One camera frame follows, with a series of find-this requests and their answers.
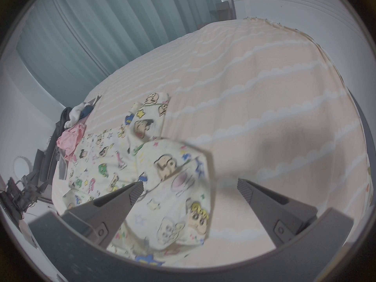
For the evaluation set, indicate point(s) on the white printed pyjama top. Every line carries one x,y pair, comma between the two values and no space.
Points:
164,186

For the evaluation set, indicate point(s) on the grey bedside table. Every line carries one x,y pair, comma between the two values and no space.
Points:
223,10

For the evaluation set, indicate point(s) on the black garment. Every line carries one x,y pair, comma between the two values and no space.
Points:
65,117

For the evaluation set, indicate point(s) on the pink garment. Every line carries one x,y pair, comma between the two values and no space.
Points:
70,139

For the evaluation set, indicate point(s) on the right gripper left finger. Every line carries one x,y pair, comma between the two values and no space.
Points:
104,222

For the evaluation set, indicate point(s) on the dark blue garment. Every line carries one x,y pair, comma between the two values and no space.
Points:
86,112

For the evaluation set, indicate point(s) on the round white-framed mirror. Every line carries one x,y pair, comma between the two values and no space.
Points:
23,164

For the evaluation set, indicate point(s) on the pale grey knitted garment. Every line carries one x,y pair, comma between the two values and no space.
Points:
63,169

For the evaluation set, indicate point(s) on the dark grey chest of drawers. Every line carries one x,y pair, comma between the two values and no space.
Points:
47,163

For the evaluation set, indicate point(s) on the bed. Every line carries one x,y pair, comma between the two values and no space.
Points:
264,98

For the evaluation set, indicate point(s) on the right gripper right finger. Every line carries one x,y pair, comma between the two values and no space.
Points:
276,219

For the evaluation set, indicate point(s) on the white garment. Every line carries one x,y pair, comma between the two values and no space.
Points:
77,112

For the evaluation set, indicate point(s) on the blue-green curtain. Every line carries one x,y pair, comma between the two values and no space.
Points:
132,16
44,54

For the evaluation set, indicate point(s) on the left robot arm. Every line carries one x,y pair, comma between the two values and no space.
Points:
20,198

